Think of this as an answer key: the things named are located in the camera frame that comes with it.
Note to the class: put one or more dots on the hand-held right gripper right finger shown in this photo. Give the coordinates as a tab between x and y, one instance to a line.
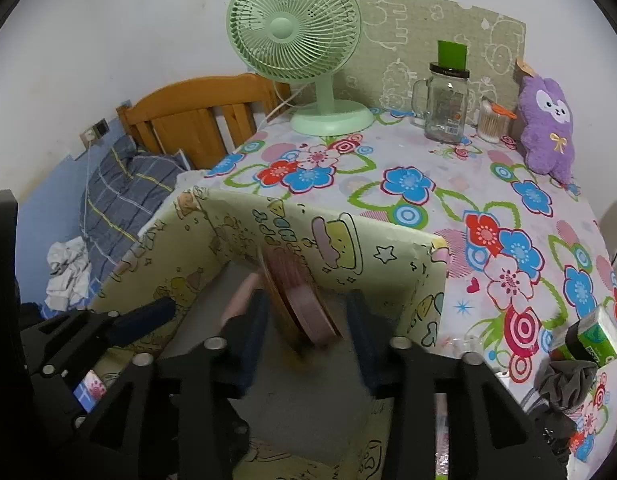
362	335

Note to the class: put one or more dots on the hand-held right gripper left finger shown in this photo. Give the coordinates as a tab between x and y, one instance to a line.
253	330

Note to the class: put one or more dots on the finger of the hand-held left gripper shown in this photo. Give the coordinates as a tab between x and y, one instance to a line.
82	398
143	317

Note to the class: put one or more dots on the pink floral packet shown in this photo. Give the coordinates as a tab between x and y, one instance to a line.
95	379

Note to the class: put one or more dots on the yellow printed storage box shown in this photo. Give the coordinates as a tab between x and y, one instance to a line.
298	230

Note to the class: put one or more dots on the green tissue packet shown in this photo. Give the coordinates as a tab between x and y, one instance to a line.
596	335

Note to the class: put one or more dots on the white crumpled cloth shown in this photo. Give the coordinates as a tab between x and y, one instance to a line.
66	270

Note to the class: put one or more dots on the blue bed sheet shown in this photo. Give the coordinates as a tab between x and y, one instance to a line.
48	200

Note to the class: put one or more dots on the grey plaid pillow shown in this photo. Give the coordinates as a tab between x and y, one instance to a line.
118	195

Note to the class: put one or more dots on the grey scrunchie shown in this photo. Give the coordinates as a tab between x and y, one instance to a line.
563	380

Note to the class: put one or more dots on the wooden bed headboard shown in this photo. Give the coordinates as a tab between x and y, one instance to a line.
188	110

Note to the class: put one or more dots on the black cloth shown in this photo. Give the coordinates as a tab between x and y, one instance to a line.
553	430

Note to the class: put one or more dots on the glass mug with green lid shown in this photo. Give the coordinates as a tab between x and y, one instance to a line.
446	105

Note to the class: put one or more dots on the clear cotton swab jar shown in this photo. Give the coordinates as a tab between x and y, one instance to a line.
491	125

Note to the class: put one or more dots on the purple plush toy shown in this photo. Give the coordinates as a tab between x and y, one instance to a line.
546	135

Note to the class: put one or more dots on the green desk fan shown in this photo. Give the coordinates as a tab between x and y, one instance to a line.
283	27

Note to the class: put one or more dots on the green printed board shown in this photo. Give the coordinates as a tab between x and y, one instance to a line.
413	25

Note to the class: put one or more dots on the white wall socket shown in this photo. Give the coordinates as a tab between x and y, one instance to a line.
89	135

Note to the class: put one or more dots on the dark wall switch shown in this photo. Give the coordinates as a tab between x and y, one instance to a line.
102	127

